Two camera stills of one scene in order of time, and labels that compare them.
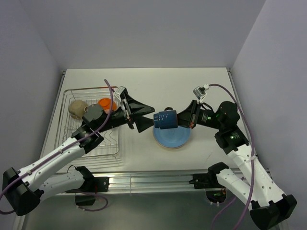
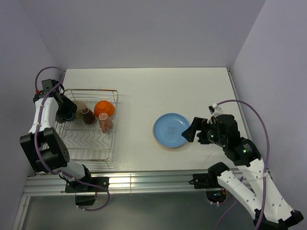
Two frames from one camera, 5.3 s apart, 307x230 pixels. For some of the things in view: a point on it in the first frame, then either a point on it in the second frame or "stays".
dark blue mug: x=167 y=119 -> x=69 y=116
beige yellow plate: x=168 y=147 stays
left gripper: x=133 y=108 -> x=69 y=107
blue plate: x=172 y=137 stays
